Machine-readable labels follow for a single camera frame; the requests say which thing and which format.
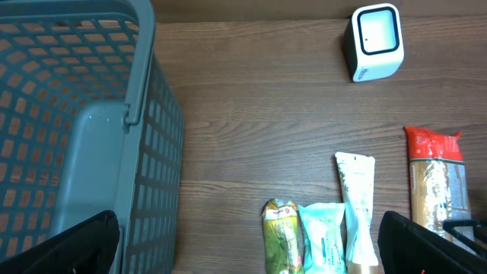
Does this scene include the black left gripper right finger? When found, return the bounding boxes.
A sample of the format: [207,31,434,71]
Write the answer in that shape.
[377,211,486,274]

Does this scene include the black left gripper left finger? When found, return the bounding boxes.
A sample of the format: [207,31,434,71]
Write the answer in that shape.
[1,210,120,274]

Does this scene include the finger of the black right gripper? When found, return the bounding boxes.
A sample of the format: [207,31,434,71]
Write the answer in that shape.
[443,219,486,259]

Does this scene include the spaghetti pack red ends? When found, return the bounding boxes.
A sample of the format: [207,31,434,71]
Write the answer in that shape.
[405,126,473,252]

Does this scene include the teal wipes packet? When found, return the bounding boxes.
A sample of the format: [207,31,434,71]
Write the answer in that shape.
[298,202,346,274]

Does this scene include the white tube gold cap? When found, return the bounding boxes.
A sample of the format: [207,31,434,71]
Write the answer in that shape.
[335,152,378,273]

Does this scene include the green snack packet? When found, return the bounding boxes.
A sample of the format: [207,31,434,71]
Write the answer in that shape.
[262,199,304,274]

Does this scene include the white barcode scanner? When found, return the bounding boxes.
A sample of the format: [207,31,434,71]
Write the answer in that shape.
[342,3,405,82]

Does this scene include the grey plastic shopping basket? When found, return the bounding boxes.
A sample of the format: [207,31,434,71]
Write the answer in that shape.
[1,0,184,273]

